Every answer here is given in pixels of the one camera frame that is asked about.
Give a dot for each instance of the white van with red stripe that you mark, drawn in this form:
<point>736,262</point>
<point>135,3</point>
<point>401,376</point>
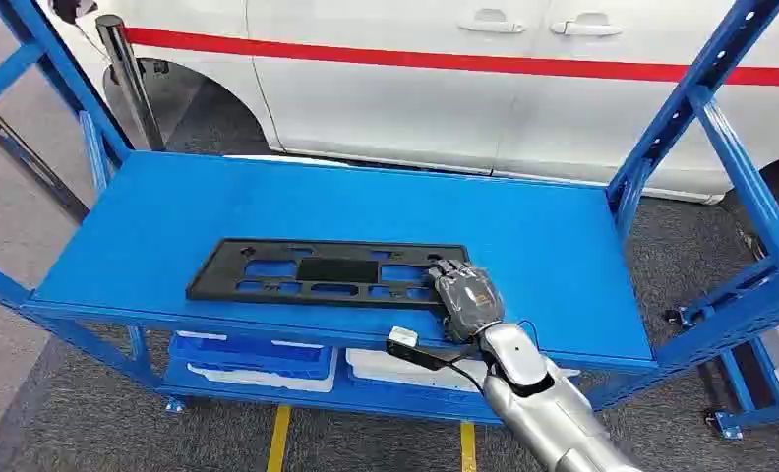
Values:
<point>396,104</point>

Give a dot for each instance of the yellow floor tape strip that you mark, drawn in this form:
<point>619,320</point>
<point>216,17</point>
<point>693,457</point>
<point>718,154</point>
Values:
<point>468,449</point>
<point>279,440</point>

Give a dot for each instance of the blue metal shelf rack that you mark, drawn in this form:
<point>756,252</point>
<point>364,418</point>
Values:
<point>168,208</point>

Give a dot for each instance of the black metal bar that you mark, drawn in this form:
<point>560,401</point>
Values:
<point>31,163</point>

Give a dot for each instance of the blue plastic tray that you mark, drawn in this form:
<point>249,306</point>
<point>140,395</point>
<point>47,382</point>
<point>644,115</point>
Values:
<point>252,355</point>

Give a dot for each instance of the blue rack with casters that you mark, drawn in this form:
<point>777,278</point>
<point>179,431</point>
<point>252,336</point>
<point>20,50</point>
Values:
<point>741,306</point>

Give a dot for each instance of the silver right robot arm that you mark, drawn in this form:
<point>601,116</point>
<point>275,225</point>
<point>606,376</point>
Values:
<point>546,404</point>

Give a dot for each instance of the black plastic plate frame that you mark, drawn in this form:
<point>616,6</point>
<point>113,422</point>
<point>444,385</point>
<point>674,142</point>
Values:
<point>337,270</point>

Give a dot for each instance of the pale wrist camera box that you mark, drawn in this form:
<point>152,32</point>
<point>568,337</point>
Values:
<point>403,337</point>

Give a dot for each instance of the black stanchion post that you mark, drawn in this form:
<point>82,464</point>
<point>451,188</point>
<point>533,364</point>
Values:
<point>132,85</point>

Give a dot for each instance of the white plastic tray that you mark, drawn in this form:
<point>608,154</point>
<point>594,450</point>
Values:
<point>402,372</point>

